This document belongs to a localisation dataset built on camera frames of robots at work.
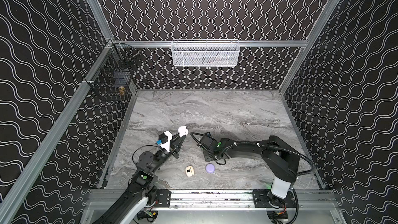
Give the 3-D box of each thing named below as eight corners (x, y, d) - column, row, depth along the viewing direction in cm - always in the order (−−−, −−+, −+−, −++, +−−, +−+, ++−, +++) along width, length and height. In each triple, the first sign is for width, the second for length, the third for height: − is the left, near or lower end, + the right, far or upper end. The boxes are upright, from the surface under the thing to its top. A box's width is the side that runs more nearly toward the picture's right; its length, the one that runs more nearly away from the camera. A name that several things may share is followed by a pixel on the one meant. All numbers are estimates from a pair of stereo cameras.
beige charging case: (185, 176, 83) (185, 175, 81) (186, 167, 86) (185, 165, 85) (194, 176, 83) (194, 175, 81) (194, 167, 86) (194, 165, 84)
